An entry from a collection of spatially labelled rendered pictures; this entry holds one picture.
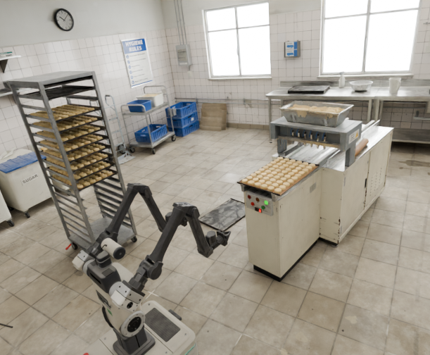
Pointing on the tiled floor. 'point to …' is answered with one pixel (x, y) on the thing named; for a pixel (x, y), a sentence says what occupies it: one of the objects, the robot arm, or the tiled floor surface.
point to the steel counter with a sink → (412, 89)
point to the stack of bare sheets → (224, 215)
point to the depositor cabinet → (350, 184)
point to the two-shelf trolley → (148, 124)
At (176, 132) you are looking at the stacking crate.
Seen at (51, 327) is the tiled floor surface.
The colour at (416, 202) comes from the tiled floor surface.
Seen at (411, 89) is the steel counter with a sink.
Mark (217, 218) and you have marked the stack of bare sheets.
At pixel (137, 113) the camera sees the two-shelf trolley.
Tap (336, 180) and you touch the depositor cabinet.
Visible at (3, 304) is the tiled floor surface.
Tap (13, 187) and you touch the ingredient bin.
